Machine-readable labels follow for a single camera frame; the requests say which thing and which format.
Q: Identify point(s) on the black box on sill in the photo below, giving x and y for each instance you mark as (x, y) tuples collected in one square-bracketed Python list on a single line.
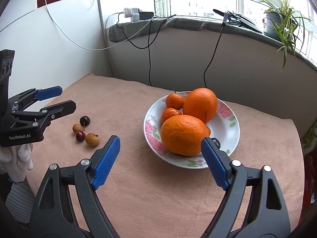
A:
[(143, 15)]

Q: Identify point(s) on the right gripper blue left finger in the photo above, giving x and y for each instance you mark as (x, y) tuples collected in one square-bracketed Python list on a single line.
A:
[(103, 160)]

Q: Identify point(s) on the white power adapters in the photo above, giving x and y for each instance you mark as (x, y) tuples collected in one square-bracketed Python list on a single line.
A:
[(132, 13)]

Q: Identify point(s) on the black tablet device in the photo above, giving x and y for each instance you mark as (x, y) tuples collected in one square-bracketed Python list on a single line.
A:
[(236, 19)]

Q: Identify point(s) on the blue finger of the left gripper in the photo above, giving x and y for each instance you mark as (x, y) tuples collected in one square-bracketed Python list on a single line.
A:
[(57, 111), (44, 94)]

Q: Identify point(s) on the small mandarin with stem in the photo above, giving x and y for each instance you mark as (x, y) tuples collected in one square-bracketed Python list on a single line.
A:
[(174, 100)]

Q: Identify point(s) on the white floral plate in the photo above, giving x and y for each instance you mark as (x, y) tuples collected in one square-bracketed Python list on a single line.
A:
[(224, 126)]

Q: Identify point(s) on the pink table cloth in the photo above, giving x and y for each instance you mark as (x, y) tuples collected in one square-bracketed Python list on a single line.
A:
[(145, 196)]

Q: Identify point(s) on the large orange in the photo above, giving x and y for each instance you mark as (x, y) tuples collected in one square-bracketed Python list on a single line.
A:
[(182, 135), (201, 103)]

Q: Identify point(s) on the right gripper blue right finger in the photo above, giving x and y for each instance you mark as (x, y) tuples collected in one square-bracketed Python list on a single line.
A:
[(218, 163)]

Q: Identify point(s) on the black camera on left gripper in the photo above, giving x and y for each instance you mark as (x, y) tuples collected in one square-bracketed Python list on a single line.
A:
[(6, 61)]

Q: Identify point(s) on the potted spider plant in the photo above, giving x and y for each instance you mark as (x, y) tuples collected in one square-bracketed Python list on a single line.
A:
[(289, 25)]

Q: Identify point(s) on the dark cherry with stem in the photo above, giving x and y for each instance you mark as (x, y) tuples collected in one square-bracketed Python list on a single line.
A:
[(84, 121)]

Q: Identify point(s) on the white gloved hand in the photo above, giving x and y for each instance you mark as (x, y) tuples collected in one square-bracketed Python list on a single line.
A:
[(15, 161)]

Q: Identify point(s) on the red cherry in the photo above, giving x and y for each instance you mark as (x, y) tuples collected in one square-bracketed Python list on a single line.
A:
[(80, 136)]

